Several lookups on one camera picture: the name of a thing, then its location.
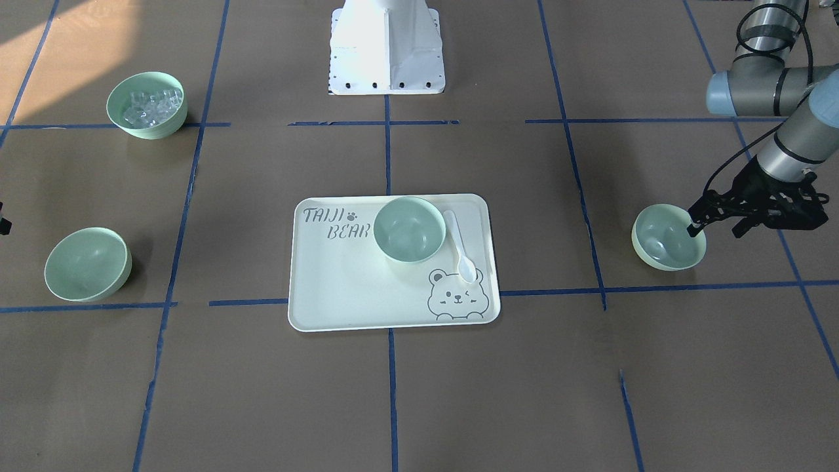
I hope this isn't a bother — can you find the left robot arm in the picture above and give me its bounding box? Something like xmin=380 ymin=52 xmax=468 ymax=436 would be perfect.
xmin=687 ymin=1 xmax=838 ymax=238

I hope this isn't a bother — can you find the cream bear serving tray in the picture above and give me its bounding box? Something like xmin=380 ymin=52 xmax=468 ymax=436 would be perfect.
xmin=288 ymin=193 xmax=501 ymax=332

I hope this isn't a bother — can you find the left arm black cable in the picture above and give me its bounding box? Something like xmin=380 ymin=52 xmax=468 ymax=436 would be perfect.
xmin=701 ymin=3 xmax=817 ymax=197

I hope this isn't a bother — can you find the green bowl on tray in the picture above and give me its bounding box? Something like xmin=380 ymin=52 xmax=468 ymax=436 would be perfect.
xmin=374 ymin=196 xmax=446 ymax=264

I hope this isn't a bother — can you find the white plastic spoon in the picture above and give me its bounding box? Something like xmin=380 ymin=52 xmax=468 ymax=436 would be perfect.
xmin=442 ymin=210 xmax=478 ymax=284

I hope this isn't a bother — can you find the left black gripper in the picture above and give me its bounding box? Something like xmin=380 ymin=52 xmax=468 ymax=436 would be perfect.
xmin=687 ymin=159 xmax=829 ymax=238

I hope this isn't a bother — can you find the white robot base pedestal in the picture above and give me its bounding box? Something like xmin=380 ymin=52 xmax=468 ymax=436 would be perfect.
xmin=328 ymin=1 xmax=446 ymax=96

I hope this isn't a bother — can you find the ice cubes pile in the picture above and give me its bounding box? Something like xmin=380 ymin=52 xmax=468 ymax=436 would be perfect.
xmin=123 ymin=88 xmax=185 ymax=128

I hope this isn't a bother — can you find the green bowl with ice cubes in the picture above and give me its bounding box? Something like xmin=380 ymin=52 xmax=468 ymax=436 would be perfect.
xmin=107 ymin=71 xmax=188 ymax=140

